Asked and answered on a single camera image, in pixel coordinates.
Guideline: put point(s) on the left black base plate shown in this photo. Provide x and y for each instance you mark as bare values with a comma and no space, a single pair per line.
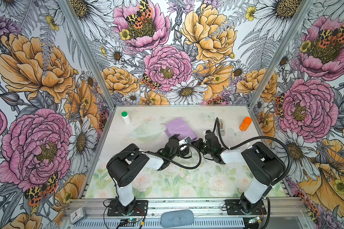
135,208

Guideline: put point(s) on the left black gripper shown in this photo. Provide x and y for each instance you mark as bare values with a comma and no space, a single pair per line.
176,136

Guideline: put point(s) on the small white clock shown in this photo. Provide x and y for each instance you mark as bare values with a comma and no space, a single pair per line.
77,215

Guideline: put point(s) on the pink wrapping paper sheet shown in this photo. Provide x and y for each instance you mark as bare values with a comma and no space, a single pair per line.
181,128

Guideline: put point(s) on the grey foam pad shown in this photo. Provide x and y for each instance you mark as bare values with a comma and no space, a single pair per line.
177,218

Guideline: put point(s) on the aluminium front rail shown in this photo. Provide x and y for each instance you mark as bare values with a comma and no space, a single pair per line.
201,207

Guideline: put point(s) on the grey tape dispenser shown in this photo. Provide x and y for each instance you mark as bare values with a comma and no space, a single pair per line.
221,127

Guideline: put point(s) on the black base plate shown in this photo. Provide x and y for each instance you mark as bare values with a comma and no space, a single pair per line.
232,206
135,208

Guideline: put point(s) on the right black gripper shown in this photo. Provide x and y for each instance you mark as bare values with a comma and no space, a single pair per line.
198,142

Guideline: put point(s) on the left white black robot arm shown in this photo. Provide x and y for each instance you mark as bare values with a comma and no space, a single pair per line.
124,167

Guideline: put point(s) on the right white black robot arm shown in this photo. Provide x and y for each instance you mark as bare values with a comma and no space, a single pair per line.
265,166

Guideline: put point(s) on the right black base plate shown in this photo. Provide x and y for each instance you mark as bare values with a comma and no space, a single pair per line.
232,206

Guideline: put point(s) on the white bottle green cap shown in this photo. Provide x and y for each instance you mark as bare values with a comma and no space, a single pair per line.
126,117

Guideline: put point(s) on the orange bottle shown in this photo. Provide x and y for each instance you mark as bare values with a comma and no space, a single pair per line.
245,123

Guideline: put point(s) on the clear glass bowl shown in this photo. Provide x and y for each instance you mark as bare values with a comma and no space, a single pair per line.
148,131

